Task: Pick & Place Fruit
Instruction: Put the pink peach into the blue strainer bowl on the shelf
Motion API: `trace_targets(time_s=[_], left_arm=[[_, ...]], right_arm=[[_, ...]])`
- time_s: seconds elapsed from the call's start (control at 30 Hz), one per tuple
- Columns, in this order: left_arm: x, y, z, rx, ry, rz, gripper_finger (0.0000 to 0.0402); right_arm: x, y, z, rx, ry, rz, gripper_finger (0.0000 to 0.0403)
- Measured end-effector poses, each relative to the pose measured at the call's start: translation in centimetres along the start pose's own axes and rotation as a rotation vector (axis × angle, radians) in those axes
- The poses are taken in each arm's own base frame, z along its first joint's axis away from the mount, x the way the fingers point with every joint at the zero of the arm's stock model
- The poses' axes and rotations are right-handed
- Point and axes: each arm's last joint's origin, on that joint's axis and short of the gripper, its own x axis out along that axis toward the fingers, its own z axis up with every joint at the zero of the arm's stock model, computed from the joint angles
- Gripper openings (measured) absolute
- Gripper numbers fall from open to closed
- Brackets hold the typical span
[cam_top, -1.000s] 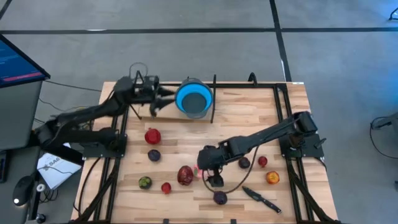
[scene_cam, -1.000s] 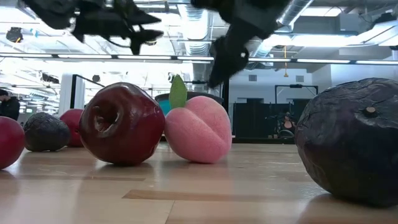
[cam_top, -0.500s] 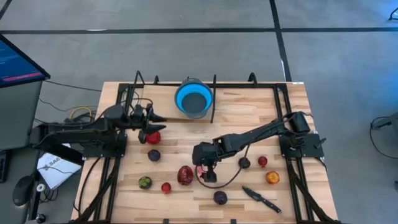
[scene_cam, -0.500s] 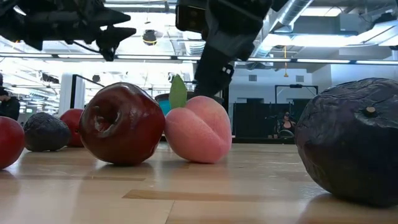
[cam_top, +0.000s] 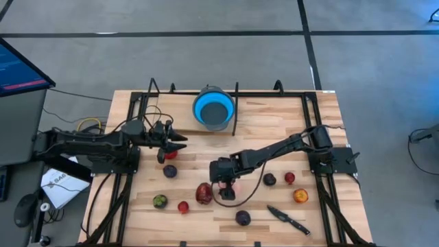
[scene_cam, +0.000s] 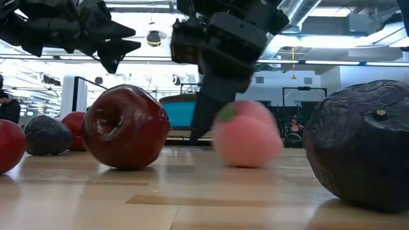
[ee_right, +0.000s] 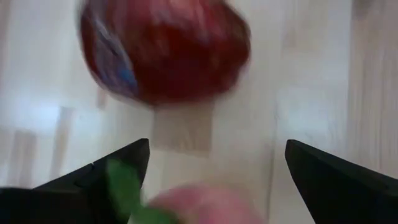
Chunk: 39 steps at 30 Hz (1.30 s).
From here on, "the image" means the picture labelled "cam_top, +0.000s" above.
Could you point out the black round knob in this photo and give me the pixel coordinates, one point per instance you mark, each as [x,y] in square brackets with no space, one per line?
[44,240]

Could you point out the dark green fruit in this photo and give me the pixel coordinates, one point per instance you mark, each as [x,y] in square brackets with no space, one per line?
[160,201]

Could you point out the white tape roll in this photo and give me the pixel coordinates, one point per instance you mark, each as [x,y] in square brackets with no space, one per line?
[41,206]

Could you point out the black knife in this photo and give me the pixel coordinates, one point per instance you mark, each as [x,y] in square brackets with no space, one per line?
[284,217]

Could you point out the dark purple plum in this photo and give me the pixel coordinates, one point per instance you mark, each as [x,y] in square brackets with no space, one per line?
[169,171]
[269,179]
[243,218]

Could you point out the black keyboard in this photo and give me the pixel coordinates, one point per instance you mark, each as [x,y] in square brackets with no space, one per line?
[3,185]

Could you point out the blue collapsible bowl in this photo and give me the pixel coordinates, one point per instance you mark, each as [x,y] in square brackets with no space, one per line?
[213,115]

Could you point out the wooden riser board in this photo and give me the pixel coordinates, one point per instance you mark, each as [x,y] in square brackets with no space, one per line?
[175,113]

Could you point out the black desk bar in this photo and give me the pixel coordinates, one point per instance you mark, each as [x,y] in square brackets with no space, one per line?
[68,168]

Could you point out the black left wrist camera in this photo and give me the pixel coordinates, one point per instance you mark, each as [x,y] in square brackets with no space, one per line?
[158,129]

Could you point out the red round fruit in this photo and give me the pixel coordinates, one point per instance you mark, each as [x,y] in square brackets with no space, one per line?
[172,156]

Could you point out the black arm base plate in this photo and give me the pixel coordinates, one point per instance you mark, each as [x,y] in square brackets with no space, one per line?
[343,161]
[113,168]

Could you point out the monitor with blue screen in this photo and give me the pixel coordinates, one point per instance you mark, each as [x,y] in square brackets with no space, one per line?
[17,68]

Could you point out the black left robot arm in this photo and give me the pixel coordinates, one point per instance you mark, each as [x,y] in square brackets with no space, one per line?
[85,142]

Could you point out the orange peach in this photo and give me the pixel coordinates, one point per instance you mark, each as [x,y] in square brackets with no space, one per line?
[300,196]

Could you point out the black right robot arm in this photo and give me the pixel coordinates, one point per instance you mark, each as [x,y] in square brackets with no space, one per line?
[274,151]

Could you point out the black computer mouse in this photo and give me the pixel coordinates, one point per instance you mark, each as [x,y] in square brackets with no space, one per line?
[25,210]

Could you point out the small red fruit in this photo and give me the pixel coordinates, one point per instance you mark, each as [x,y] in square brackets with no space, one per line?
[289,178]
[183,207]

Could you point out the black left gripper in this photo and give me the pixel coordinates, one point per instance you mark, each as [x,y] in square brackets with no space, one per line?
[168,144]

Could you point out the pink fruit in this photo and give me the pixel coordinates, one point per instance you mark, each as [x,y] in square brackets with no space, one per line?
[223,185]

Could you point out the white paper booklet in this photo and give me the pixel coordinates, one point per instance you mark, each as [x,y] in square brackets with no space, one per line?
[63,190]

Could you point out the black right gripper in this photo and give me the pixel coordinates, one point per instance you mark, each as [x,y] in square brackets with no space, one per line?
[221,169]

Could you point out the large dark red fruit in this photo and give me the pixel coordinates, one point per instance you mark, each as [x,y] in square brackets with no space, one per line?
[204,193]

